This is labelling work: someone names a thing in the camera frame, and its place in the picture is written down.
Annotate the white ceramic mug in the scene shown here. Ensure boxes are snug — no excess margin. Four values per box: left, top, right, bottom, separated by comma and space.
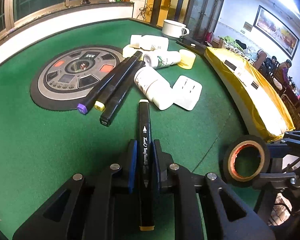
162, 20, 190, 39

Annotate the white green-print bottle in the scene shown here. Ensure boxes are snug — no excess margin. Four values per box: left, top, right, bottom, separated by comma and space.
143, 51, 181, 69

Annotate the large white pill bottle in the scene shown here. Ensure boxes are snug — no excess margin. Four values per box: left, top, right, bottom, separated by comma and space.
134, 66, 174, 111

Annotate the yellow round jar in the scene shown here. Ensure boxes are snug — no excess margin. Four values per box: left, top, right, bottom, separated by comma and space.
177, 49, 196, 69

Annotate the white bottle far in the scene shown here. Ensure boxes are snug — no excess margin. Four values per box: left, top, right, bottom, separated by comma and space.
122, 35, 169, 58

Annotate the black marker yellow end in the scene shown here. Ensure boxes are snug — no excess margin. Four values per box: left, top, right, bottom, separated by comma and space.
94, 60, 145, 111

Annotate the yellow taped white tray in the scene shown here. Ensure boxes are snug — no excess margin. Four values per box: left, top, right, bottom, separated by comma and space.
204, 47, 295, 142

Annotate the white power adapter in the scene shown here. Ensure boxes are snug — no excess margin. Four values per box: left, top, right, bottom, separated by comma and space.
172, 75, 202, 111

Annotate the black marker purple cap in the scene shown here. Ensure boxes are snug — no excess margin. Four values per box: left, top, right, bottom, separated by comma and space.
77, 50, 142, 115

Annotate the framed wall painting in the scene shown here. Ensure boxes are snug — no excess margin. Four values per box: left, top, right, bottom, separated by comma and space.
253, 5, 300, 60

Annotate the black electrical tape roll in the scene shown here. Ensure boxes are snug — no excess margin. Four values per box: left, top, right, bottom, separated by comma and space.
223, 135, 270, 187

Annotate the black marker yellow cap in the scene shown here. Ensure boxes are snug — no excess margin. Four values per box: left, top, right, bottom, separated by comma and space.
138, 99, 154, 232

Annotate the round mahjong control panel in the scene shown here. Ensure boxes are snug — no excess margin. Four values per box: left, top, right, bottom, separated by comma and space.
30, 45, 124, 111

